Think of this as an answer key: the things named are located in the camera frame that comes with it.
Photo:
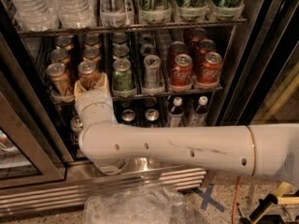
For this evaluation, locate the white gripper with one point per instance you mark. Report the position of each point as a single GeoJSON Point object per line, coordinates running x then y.
{"type": "Point", "coordinates": [92, 96]}

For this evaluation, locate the orange can column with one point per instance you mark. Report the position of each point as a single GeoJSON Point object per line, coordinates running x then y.
{"type": "Point", "coordinates": [88, 74]}
{"type": "Point", "coordinates": [92, 41]}
{"type": "Point", "coordinates": [92, 54]}

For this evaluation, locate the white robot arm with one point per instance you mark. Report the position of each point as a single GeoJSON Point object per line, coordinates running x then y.
{"type": "Point", "coordinates": [269, 151]}

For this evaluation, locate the orange can front left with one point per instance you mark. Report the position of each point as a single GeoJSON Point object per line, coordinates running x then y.
{"type": "Point", "coordinates": [60, 78]}

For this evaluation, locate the orange can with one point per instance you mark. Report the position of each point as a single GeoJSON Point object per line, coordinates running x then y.
{"type": "Point", "coordinates": [60, 56]}
{"type": "Point", "coordinates": [60, 78]}
{"type": "Point", "coordinates": [64, 42]}

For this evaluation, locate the green can front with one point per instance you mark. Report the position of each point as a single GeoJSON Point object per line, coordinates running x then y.
{"type": "Point", "coordinates": [122, 75]}

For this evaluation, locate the blue can bottom back left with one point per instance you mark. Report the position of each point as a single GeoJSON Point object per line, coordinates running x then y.
{"type": "Point", "coordinates": [126, 104]}

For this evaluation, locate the blue can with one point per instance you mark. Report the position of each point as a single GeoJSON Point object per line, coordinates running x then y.
{"type": "Point", "coordinates": [128, 117]}
{"type": "Point", "coordinates": [126, 104]}
{"type": "Point", "coordinates": [152, 118]}
{"type": "Point", "coordinates": [150, 103]}

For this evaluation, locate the silver can bottom left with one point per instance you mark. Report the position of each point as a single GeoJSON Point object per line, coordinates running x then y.
{"type": "Point", "coordinates": [76, 127]}

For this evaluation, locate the orange can middle left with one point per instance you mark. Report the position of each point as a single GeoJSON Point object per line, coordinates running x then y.
{"type": "Point", "coordinates": [60, 56]}

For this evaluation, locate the green can middle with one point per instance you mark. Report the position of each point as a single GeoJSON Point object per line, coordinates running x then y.
{"type": "Point", "coordinates": [120, 52]}

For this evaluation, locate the orange can back left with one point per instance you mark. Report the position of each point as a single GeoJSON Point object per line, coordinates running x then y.
{"type": "Point", "coordinates": [64, 42]}

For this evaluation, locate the green can back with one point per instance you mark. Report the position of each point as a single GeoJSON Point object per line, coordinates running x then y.
{"type": "Point", "coordinates": [119, 39]}

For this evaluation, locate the blue can bottom back right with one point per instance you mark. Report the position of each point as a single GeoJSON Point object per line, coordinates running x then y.
{"type": "Point", "coordinates": [150, 103]}

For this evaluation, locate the silver slim can front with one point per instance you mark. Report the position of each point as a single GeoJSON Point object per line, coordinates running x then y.
{"type": "Point", "coordinates": [152, 75]}

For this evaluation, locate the dark can middle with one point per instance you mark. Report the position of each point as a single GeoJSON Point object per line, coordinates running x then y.
{"type": "Point", "coordinates": [147, 49]}

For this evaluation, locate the dark can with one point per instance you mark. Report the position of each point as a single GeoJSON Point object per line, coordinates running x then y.
{"type": "Point", "coordinates": [146, 39]}
{"type": "Point", "coordinates": [147, 49]}

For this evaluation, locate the dark can back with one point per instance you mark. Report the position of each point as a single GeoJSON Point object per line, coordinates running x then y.
{"type": "Point", "coordinates": [146, 39]}

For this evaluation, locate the left glass fridge door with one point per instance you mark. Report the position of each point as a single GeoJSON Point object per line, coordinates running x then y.
{"type": "Point", "coordinates": [26, 156]}

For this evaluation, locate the glass fridge door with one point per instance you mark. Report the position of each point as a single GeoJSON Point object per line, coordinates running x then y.
{"type": "Point", "coordinates": [26, 156]}
{"type": "Point", "coordinates": [264, 63]}

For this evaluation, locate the red cola can front left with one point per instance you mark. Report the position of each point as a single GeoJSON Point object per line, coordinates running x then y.
{"type": "Point", "coordinates": [181, 70]}

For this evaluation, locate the red cola can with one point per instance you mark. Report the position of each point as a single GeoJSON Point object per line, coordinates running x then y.
{"type": "Point", "coordinates": [209, 68]}
{"type": "Point", "coordinates": [176, 48]}
{"type": "Point", "coordinates": [181, 70]}
{"type": "Point", "coordinates": [204, 47]}
{"type": "Point", "coordinates": [194, 35]}

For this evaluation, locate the stainless steel fridge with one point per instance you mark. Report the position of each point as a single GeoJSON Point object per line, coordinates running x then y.
{"type": "Point", "coordinates": [24, 61]}

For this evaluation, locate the red cola can middle left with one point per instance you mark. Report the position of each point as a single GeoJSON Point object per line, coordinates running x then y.
{"type": "Point", "coordinates": [176, 48]}

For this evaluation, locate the red cola can front right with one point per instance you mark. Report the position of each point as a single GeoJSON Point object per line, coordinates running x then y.
{"type": "Point", "coordinates": [209, 68]}

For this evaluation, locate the red cola can back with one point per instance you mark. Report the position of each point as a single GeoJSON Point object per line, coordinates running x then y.
{"type": "Point", "coordinates": [194, 35]}

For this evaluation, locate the red cola can middle right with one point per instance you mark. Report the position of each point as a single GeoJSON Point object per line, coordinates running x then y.
{"type": "Point", "coordinates": [204, 47]}

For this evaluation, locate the right glass fridge door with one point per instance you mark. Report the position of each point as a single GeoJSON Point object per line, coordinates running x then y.
{"type": "Point", "coordinates": [264, 63]}

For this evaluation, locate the clear water bottle right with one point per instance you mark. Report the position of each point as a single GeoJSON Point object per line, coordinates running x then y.
{"type": "Point", "coordinates": [77, 14]}

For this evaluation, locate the clear water bottle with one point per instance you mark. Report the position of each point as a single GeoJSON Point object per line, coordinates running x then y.
{"type": "Point", "coordinates": [36, 15]}
{"type": "Point", "coordinates": [77, 14]}

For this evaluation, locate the dark bottle white cap left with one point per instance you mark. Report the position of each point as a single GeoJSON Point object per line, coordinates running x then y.
{"type": "Point", "coordinates": [175, 112]}

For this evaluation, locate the dark bottle white cap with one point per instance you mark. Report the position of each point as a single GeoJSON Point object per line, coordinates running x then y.
{"type": "Point", "coordinates": [175, 112]}
{"type": "Point", "coordinates": [198, 113]}

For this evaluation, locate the clear water bottle left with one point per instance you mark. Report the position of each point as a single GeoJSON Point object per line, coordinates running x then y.
{"type": "Point", "coordinates": [36, 15]}

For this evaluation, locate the dark bottle white cap right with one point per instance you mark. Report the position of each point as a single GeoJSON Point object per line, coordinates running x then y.
{"type": "Point", "coordinates": [198, 113]}

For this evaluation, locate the clear plastic wrap bundle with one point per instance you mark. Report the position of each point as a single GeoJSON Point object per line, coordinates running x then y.
{"type": "Point", "coordinates": [154, 205]}

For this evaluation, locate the middle wire shelf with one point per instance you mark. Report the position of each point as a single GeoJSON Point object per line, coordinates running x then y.
{"type": "Point", "coordinates": [165, 90]}

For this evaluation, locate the wire shelf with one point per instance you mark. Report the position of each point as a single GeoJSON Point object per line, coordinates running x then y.
{"type": "Point", "coordinates": [165, 90]}
{"type": "Point", "coordinates": [131, 28]}

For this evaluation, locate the upper wire shelf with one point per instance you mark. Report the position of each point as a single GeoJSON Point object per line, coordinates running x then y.
{"type": "Point", "coordinates": [131, 28]}

